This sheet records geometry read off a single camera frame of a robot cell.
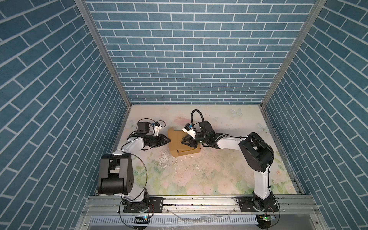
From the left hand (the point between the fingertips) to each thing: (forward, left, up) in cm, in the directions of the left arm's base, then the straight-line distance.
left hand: (171, 140), depth 88 cm
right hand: (+1, -8, -1) cm, 8 cm away
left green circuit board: (-39, +13, -13) cm, 43 cm away
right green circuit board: (-39, -51, -9) cm, 65 cm away
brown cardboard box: (-3, -4, -3) cm, 6 cm away
